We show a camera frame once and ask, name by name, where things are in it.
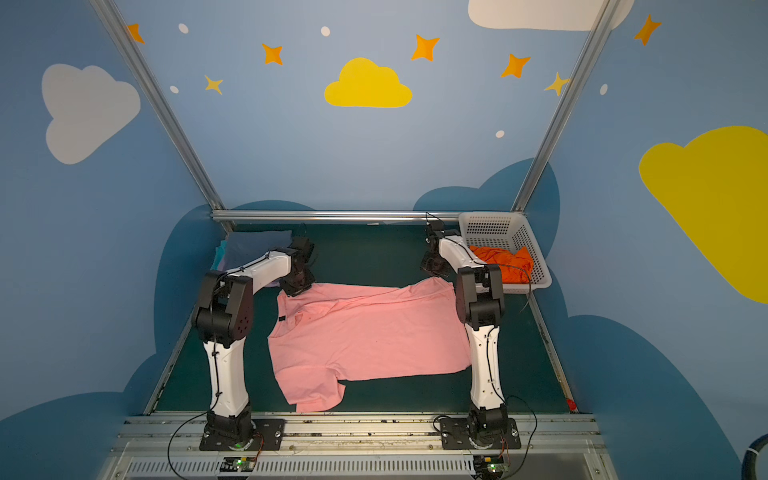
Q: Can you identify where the aluminium frame post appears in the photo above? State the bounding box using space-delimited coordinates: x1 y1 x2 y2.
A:
90 0 226 214
510 0 621 214

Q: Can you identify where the aluminium frame right post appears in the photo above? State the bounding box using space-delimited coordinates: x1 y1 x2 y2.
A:
510 0 621 214

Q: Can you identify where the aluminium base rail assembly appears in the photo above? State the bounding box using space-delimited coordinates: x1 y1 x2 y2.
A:
98 412 618 479

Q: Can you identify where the orange t shirt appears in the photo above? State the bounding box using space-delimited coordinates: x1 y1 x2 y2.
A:
470 246 534 284

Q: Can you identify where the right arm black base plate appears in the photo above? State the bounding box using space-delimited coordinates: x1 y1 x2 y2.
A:
432 415 522 450

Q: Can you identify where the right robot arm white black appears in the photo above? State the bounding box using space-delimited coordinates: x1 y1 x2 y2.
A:
421 232 509 448

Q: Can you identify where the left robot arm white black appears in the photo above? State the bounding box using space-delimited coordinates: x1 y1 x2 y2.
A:
192 237 314 450

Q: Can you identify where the black hose bottom right corner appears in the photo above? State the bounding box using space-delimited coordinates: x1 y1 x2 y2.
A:
741 433 768 480

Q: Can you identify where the aluminium frame left post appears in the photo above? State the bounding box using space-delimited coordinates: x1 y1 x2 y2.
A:
90 0 226 214

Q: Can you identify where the green circuit board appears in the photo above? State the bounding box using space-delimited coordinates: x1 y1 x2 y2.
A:
219 457 257 474
471 456 509 480

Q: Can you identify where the folded teal t shirt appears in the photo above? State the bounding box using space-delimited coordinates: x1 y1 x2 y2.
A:
210 240 227 271

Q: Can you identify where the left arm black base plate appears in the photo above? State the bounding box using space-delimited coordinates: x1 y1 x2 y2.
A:
199 419 285 452

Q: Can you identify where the white plastic laundry basket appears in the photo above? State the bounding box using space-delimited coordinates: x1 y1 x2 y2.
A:
458 211 552 294

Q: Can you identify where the folded grey blue t shirt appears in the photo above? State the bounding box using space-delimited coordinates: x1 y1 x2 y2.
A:
222 230 292 270

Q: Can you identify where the left green circuit board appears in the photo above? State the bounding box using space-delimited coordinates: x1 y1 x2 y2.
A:
219 457 257 474

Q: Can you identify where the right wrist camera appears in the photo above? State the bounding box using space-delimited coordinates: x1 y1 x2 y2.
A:
425 220 445 241

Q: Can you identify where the right green circuit board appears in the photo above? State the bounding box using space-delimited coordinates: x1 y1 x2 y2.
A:
471 456 509 480

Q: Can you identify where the pink t shirt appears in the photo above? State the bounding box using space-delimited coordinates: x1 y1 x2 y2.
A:
268 277 471 413

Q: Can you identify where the aluminium frame back crossbar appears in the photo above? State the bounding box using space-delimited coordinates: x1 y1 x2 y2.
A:
211 209 527 226

